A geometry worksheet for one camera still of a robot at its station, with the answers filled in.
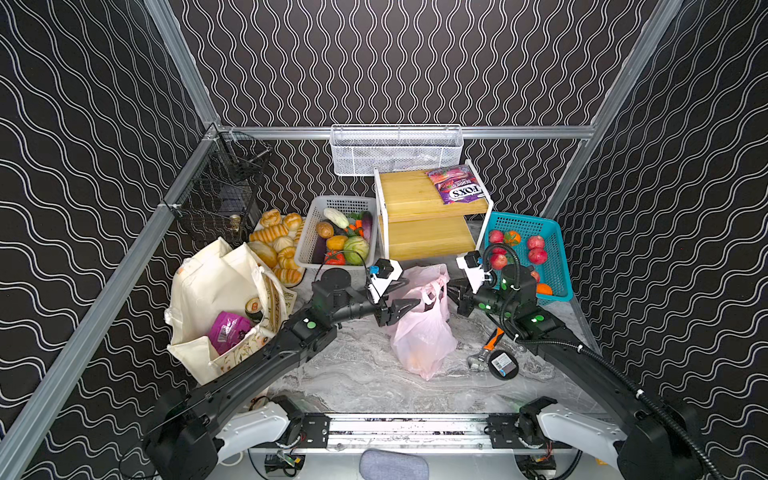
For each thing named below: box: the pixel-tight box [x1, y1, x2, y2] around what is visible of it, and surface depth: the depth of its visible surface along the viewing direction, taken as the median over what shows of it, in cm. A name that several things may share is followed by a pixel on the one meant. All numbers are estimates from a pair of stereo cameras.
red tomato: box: [324, 251, 346, 265], surface depth 105 cm
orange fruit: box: [536, 283, 553, 295], surface depth 97 cm
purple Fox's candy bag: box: [426, 164, 486, 205], surface depth 82 cm
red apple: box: [528, 248, 548, 265], surface depth 108 cm
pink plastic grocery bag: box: [388, 264, 457, 380], surface depth 73 cm
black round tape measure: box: [488, 350, 519, 381], surface depth 85 cm
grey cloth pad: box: [359, 448, 430, 480], surface depth 69 cm
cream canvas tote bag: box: [165, 238, 297, 385], surface depth 78 cm
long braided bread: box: [249, 224, 289, 242], surface depth 115 cm
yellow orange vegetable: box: [326, 235, 348, 251], surface depth 109 cm
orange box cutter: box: [477, 328, 505, 363], surface depth 89 cm
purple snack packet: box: [209, 311, 254, 356], surface depth 80 cm
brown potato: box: [316, 221, 335, 239], surface depth 112 cm
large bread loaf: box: [248, 241, 278, 268], surface depth 108 cm
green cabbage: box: [344, 236, 369, 265], surface depth 103 cm
